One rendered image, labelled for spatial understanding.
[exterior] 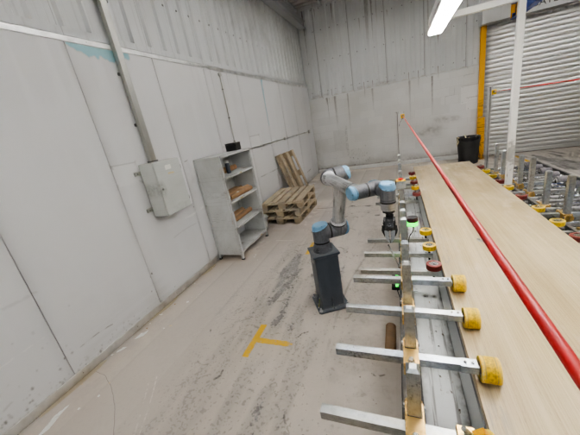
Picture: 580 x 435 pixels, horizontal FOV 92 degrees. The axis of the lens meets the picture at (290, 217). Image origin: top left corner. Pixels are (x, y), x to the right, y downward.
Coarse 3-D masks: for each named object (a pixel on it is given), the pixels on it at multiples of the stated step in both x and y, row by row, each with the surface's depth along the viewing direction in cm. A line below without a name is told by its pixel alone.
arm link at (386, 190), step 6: (384, 180) 165; (378, 186) 165; (384, 186) 159; (390, 186) 158; (378, 192) 165; (384, 192) 160; (390, 192) 159; (384, 198) 161; (390, 198) 160; (384, 204) 162; (390, 204) 161
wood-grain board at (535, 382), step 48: (432, 192) 281; (480, 192) 258; (528, 240) 166; (480, 288) 133; (528, 288) 127; (576, 288) 122; (480, 336) 107; (528, 336) 104; (576, 336) 100; (480, 384) 90; (528, 384) 87; (528, 432) 75; (576, 432) 73
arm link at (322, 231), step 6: (318, 222) 266; (324, 222) 262; (312, 228) 260; (318, 228) 255; (324, 228) 256; (330, 228) 258; (312, 234) 263; (318, 234) 257; (324, 234) 257; (330, 234) 259; (318, 240) 259; (324, 240) 259
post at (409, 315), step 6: (408, 306) 96; (408, 312) 94; (414, 312) 94; (408, 318) 95; (414, 318) 95; (408, 324) 96; (414, 324) 95; (408, 330) 97; (414, 330) 96; (408, 336) 98; (414, 336) 97; (408, 342) 99; (414, 342) 98; (414, 348) 99
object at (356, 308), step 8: (352, 304) 129; (360, 304) 128; (360, 312) 126; (368, 312) 125; (376, 312) 123; (384, 312) 122; (392, 312) 121; (400, 312) 119; (416, 312) 117; (424, 312) 116; (432, 312) 115; (440, 312) 114; (448, 312) 113; (456, 312) 113; (456, 320) 112
